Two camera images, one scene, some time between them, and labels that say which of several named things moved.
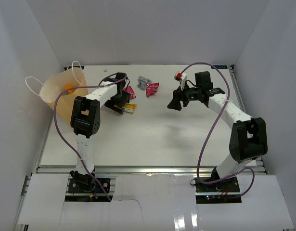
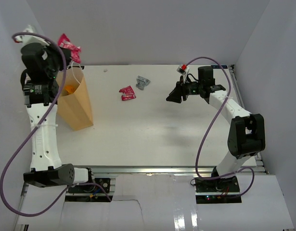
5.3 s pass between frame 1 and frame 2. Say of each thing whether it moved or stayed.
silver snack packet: stayed
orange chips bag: stayed
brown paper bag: stayed
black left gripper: moved
